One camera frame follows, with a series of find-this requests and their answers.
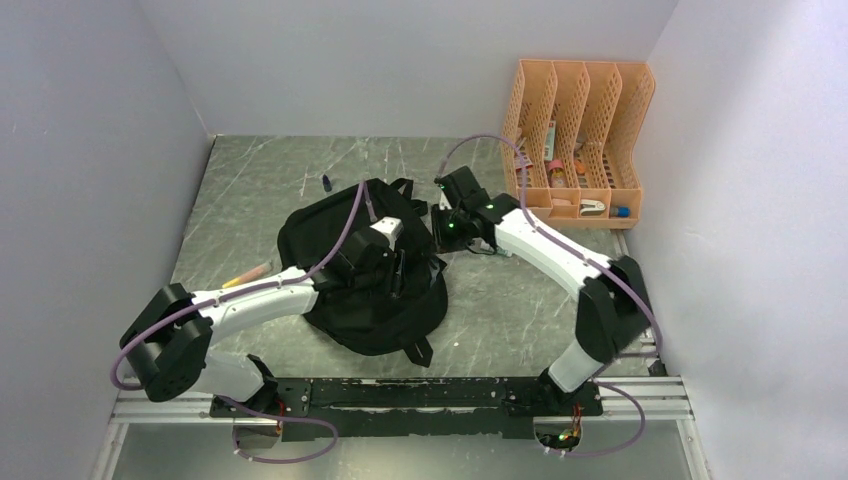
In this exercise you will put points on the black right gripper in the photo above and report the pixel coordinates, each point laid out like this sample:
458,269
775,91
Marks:
441,241

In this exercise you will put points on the white stapler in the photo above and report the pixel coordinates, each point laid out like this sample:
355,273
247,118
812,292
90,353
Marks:
591,208

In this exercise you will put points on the black student backpack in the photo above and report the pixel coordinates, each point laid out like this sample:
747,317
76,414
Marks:
374,326

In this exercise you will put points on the tall white green box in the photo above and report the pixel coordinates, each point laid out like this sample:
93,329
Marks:
549,143

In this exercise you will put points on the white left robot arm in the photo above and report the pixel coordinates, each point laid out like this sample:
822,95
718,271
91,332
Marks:
169,346

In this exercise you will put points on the pink yellow highlighter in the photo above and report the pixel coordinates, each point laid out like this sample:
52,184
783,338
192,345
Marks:
251,275

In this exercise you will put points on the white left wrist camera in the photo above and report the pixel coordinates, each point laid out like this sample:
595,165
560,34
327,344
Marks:
391,228

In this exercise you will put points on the grey blue sharpener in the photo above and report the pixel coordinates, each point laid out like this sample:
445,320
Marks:
619,212

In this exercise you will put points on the pink bottle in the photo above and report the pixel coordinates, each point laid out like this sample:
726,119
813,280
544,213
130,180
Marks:
556,172

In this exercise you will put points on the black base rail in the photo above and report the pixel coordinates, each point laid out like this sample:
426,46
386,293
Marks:
358,407

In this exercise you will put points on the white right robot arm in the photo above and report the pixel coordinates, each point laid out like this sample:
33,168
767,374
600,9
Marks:
613,307

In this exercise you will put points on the white red staples box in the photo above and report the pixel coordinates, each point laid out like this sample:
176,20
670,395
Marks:
522,162

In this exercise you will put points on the orange plastic desk organizer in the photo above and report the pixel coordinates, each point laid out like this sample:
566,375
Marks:
599,108

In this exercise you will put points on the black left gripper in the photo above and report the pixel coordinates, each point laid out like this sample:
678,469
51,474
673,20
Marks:
392,286

